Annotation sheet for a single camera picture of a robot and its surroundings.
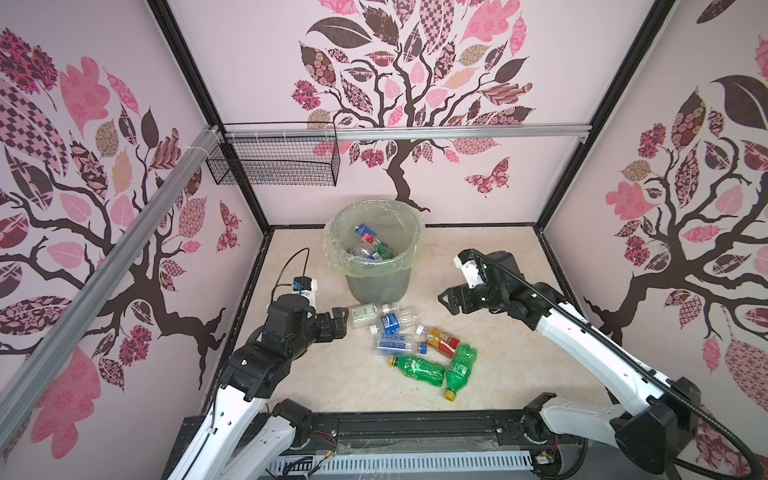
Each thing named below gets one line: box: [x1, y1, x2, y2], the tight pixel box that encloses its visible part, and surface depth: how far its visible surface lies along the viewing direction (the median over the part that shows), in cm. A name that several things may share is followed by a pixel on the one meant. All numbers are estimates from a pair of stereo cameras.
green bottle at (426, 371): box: [387, 355, 446, 387], surface depth 81 cm
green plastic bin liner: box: [323, 199, 425, 279], surface depth 87 cm
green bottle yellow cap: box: [444, 343, 478, 402], surface depth 81 cm
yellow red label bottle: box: [416, 324, 461, 359], surface depth 87 cm
